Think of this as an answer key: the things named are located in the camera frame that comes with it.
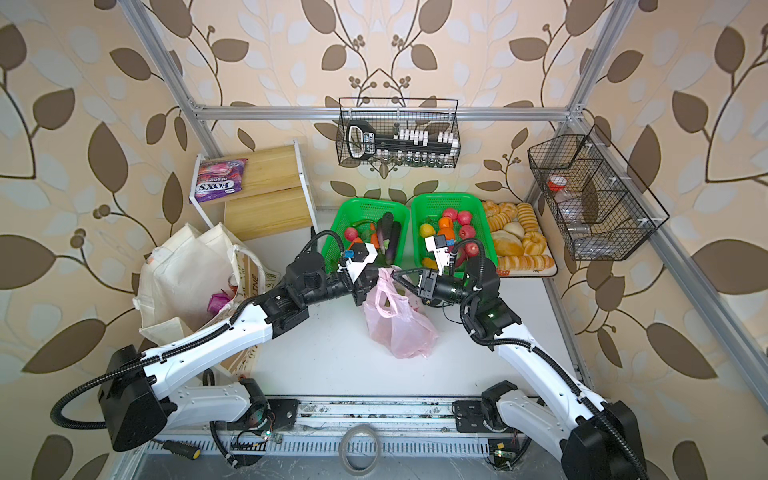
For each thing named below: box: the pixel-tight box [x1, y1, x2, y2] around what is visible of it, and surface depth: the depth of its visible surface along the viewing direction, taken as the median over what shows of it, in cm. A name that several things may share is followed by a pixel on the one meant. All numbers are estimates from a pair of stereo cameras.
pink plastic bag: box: [362, 266, 439, 359], surface depth 68 cm
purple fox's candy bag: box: [188, 158, 248, 205], surface depth 82 cm
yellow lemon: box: [420, 223, 436, 238], surface depth 110 cm
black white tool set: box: [346, 120, 459, 166], surface depth 86 cm
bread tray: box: [497, 203, 558, 277], surface depth 107 cm
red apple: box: [460, 224, 476, 240], surface depth 108 cm
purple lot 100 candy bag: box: [207, 293, 231, 316], surface depth 83 cm
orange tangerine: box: [438, 217, 456, 240], surface depth 111 cm
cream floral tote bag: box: [133, 222, 280, 347], surface depth 79 cm
